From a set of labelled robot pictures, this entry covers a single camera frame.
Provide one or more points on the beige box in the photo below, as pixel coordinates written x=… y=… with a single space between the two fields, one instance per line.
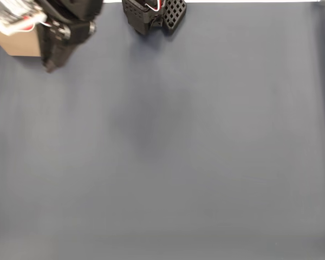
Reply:
x=19 y=43

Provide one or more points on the grey mat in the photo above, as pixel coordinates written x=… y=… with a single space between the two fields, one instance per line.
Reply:
x=178 y=149

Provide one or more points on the camera board on white mount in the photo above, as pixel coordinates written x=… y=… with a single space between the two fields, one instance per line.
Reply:
x=13 y=13

